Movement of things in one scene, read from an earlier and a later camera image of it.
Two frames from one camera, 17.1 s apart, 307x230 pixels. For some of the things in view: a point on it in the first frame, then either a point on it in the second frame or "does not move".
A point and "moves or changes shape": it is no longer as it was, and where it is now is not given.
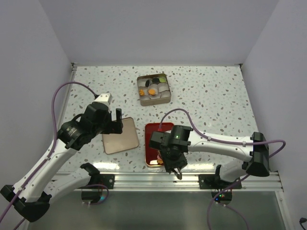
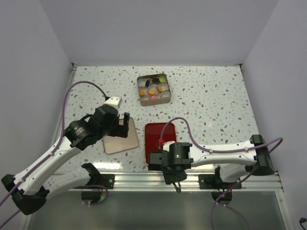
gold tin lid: x=128 y=140 does not move
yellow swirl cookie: x=141 y=92 does not move
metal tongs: x=179 y=176 moves or changes shape
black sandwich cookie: x=156 y=80 does not move
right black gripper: x=181 y=163 -> x=170 y=178
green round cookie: x=161 y=80 does not move
